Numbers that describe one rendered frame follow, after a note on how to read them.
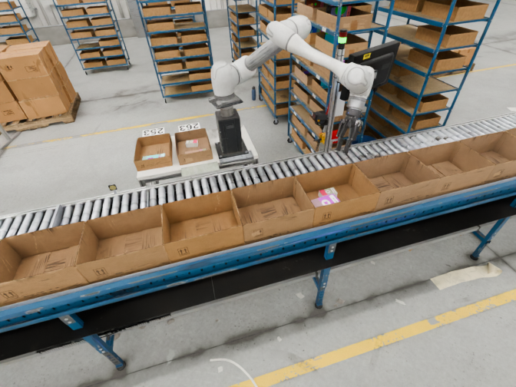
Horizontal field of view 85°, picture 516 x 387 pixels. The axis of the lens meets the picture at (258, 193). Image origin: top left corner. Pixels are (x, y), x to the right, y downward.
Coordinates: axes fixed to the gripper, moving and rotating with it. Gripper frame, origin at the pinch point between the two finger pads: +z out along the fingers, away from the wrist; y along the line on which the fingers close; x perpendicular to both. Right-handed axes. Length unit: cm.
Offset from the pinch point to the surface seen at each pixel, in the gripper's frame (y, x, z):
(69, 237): 51, 126, 78
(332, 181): 13.4, -14.0, 23.6
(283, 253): -3, 24, 64
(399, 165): 1, -58, 5
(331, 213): -10.6, 4.9, 36.1
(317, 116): 62, -29, -15
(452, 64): 52, -162, -89
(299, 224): -5.4, 20.3, 44.9
